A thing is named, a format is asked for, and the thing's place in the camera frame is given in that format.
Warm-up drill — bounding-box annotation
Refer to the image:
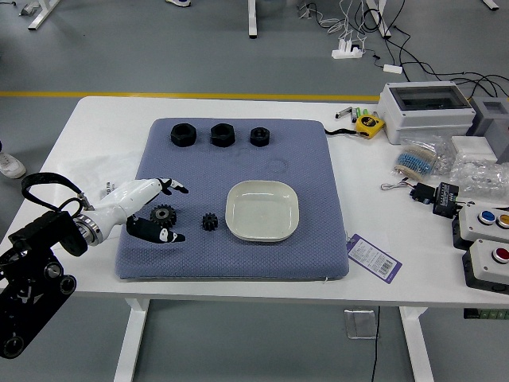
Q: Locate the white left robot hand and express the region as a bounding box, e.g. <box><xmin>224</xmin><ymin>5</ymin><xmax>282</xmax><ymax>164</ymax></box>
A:
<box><xmin>85</xmin><ymin>177</ymin><xmax>190</xmax><ymax>244</ymax></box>

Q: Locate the big black gear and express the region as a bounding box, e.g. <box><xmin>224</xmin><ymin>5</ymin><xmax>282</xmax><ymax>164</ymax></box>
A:
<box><xmin>150</xmin><ymin>204</ymin><xmax>178</xmax><ymax>230</ymax></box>

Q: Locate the small black gear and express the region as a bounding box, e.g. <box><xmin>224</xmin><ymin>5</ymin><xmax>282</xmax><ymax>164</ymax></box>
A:
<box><xmin>201</xmin><ymin>212</ymin><xmax>221</xmax><ymax>233</ymax></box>

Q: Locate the big black hex nut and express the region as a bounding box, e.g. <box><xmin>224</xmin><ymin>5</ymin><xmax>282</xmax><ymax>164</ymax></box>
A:
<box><xmin>209</xmin><ymin>123</ymin><xmax>236</xmax><ymax>148</ymax></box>
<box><xmin>169</xmin><ymin>123</ymin><xmax>196</xmax><ymax>148</ymax></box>

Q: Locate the small black round nut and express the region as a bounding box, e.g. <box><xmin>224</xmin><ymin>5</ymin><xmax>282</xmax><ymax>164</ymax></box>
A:
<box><xmin>249</xmin><ymin>127</ymin><xmax>271</xmax><ymax>148</ymax></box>

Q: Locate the blue yellow button box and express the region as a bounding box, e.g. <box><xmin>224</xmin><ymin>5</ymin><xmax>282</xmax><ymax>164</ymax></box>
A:
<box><xmin>451</xmin><ymin>205</ymin><xmax>509</xmax><ymax>251</ymax></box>

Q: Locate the red button box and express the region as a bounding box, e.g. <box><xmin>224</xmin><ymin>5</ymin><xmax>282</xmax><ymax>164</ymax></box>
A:
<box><xmin>461</xmin><ymin>237</ymin><xmax>509</xmax><ymax>295</ymax></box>

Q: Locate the blue-grey cushion mat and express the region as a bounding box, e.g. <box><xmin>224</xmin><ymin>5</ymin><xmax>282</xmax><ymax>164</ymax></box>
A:
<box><xmin>114</xmin><ymin>117</ymin><xmax>350</xmax><ymax>282</ymax></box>

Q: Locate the white table leg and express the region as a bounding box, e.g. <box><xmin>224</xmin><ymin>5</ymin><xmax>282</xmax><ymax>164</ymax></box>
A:
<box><xmin>113</xmin><ymin>298</ymin><xmax>151</xmax><ymax>382</ymax></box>
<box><xmin>399</xmin><ymin>306</ymin><xmax>435</xmax><ymax>382</ymax></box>

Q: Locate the white square dish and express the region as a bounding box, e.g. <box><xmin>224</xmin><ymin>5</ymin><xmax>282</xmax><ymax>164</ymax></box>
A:
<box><xmin>225</xmin><ymin>179</ymin><xmax>300</xmax><ymax>243</ymax></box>

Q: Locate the purple paper tag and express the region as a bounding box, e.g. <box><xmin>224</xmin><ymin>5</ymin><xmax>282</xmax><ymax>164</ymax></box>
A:
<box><xmin>346</xmin><ymin>232</ymin><xmax>402</xmax><ymax>286</ymax></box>

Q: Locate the white power strip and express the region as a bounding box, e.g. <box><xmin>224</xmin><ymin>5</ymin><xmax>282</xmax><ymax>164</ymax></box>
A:
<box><xmin>332</xmin><ymin>39</ymin><xmax>365</xmax><ymax>60</ymax></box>

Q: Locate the silver floor plate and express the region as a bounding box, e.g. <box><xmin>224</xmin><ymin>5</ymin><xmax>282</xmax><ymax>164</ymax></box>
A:
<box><xmin>344</xmin><ymin>309</ymin><xmax>379</xmax><ymax>340</ymax></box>

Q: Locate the bag of blue resistors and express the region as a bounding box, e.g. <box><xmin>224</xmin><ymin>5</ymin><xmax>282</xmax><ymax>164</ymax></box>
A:
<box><xmin>391</xmin><ymin>133</ymin><xmax>454</xmax><ymax>178</ymax></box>

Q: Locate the small black servo module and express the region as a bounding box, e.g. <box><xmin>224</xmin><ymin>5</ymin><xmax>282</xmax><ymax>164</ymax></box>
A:
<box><xmin>410</xmin><ymin>183</ymin><xmax>437</xmax><ymax>205</ymax></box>

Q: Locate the black electronic module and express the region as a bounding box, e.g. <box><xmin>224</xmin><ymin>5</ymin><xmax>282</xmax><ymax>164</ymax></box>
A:
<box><xmin>432</xmin><ymin>181</ymin><xmax>461</xmax><ymax>218</ymax></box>

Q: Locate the white foam block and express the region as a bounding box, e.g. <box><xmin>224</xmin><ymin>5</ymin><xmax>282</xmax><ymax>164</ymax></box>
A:
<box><xmin>451</xmin><ymin>135</ymin><xmax>498</xmax><ymax>163</ymax></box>

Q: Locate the clear plastic parts bag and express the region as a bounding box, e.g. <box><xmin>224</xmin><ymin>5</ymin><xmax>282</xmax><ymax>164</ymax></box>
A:
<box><xmin>451</xmin><ymin>153</ymin><xmax>509</xmax><ymax>199</ymax></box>

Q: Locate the black green desk controller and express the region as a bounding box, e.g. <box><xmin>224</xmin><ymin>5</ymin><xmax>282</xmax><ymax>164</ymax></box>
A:
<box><xmin>463</xmin><ymin>308</ymin><xmax>509</xmax><ymax>320</ymax></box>

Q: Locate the grey block with square hole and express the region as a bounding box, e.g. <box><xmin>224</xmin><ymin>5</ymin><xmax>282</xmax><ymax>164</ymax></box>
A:
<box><xmin>467</xmin><ymin>96</ymin><xmax>509</xmax><ymax>164</ymax></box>

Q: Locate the yellow tape measure with strap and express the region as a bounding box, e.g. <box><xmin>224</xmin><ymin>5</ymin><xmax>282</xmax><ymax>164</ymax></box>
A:
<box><xmin>324</xmin><ymin>114</ymin><xmax>387</xmax><ymax>139</ymax></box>

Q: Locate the thin white red wire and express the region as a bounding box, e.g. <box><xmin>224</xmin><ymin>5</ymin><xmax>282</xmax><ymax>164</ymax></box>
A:
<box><xmin>380</xmin><ymin>178</ymin><xmax>414</xmax><ymax>191</ymax></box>

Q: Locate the white floor cable bundle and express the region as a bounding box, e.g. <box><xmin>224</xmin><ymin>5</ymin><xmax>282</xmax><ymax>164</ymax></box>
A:
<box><xmin>325</xmin><ymin>0</ymin><xmax>369</xmax><ymax>45</ymax></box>

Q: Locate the thin black floor cable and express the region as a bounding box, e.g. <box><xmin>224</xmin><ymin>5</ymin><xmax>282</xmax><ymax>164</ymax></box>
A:
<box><xmin>371</xmin><ymin>306</ymin><xmax>381</xmax><ymax>382</ymax></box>

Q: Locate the grey enclosure with clear lid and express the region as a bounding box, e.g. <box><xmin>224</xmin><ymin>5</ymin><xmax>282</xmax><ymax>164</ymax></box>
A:
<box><xmin>376</xmin><ymin>80</ymin><xmax>477</xmax><ymax>145</ymax></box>

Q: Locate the black floor cable bundle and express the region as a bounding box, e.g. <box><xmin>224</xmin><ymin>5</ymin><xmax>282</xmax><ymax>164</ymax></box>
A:
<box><xmin>296</xmin><ymin>0</ymin><xmax>509</xmax><ymax>100</ymax></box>

